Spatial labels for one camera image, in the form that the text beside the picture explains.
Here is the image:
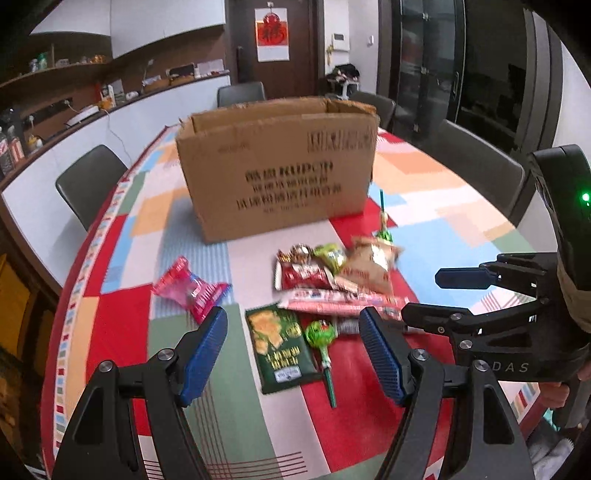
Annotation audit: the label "light green candy packet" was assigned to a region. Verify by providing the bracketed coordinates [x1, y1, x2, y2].
[314, 243, 348, 275]

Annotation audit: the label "white upper cabinets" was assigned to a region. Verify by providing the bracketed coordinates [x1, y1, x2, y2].
[33, 0, 225, 58]

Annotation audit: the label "long pink toy candy packet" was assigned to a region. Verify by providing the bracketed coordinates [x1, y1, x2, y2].
[277, 289, 411, 320]

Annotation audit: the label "red fu door poster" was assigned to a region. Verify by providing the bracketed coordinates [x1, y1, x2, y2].
[254, 6, 290, 63]

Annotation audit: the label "wall intercom panel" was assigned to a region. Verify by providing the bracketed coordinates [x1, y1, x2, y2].
[332, 32, 349, 52]

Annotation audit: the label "cardboard box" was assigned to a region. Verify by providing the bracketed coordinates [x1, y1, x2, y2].
[175, 97, 379, 243]

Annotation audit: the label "red heart snack packet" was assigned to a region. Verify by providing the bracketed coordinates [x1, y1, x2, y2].
[273, 251, 335, 291]

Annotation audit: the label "colourful patchwork tablecloth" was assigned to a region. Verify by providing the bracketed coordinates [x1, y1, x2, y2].
[41, 127, 532, 479]

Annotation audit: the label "foil chocolate candy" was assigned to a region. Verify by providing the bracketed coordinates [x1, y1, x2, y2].
[290, 244, 314, 264]

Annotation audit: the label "right hand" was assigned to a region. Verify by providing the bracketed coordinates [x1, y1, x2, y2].
[538, 382, 571, 409]

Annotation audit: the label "dark chair far end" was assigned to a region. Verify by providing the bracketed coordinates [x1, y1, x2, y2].
[216, 82, 266, 108]

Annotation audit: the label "beige fortune cookie packet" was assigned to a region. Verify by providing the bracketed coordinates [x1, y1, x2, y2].
[338, 236, 404, 295]

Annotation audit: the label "dark chair left side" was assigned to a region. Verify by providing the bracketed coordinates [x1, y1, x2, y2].
[55, 145, 127, 231]

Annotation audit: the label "dark chair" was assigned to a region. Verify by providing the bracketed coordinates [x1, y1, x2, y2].
[428, 120, 526, 218]
[55, 145, 127, 231]
[349, 91, 396, 130]

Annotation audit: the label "dark wooden door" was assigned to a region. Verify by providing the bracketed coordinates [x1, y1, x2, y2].
[225, 0, 322, 99]

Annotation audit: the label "water bottle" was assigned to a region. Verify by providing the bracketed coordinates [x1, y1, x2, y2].
[0, 128, 14, 178]

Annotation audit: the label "dark chair right near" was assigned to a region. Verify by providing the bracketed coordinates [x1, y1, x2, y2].
[428, 120, 526, 218]

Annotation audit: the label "green cracker packet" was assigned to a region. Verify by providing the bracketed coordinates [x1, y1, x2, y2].
[245, 304, 322, 395]

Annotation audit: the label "white shoe rack with items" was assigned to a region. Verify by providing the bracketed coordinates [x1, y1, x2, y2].
[325, 63, 361, 100]

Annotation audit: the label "green stick lollipop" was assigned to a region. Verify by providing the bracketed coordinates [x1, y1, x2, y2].
[375, 190, 393, 243]

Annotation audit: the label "black glass sliding door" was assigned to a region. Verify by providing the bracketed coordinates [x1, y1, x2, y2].
[393, 0, 466, 149]

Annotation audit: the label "dark chair right far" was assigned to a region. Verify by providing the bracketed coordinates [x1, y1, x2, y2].
[349, 91, 396, 130]

